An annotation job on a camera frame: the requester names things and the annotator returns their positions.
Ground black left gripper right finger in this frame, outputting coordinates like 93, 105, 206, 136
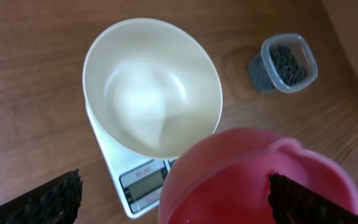
268, 173, 358, 224

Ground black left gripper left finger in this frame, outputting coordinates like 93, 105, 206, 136
0, 169, 83, 224

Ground pink scoop blue handle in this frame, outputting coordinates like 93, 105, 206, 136
158, 128, 358, 223

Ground white digital kitchen scale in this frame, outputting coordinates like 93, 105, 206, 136
86, 108, 176, 219

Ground white bowl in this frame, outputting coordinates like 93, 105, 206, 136
82, 18, 223, 159

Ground black beans in container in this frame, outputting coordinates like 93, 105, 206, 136
270, 45, 307, 86

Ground clear plastic bean container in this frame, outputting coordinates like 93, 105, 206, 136
247, 34, 318, 93

